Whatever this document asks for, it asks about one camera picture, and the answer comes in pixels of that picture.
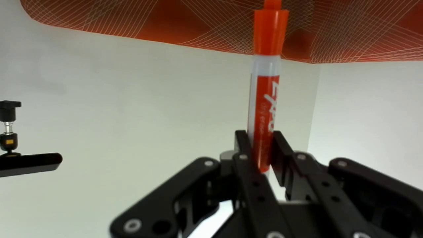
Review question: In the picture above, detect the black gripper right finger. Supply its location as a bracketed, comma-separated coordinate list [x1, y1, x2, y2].
[270, 130, 423, 238]

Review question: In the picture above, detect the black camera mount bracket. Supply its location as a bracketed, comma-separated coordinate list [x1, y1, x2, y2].
[0, 99, 64, 178]

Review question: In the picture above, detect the orange patterned sofa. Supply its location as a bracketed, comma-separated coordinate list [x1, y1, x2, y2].
[19, 0, 423, 65]

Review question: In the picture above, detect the orange Expo dry-erase marker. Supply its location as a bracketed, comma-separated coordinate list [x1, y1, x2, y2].
[246, 0, 291, 174]

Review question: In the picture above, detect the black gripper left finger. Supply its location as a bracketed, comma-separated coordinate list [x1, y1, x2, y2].
[110, 129, 292, 238]

